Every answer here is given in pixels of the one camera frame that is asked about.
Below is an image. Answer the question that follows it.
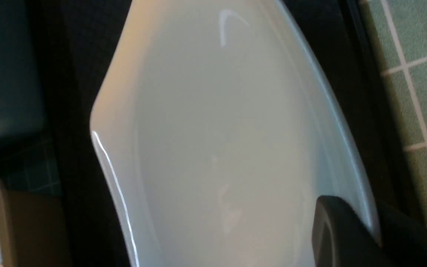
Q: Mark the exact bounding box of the olive-grey plastic spoon bin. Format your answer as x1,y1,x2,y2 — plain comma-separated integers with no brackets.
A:
0,179,74,267

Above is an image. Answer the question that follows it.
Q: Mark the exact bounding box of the large white square plate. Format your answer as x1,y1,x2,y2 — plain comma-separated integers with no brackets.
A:
90,0,381,267

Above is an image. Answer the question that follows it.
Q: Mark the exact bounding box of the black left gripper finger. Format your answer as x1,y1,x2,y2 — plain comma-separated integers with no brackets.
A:
312,195,427,267

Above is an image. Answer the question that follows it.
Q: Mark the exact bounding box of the blue-grey plastic bin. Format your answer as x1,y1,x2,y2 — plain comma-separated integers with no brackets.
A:
0,0,46,149

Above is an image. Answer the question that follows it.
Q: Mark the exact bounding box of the green checkered table mat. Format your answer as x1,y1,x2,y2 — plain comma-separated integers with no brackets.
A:
358,0,427,226

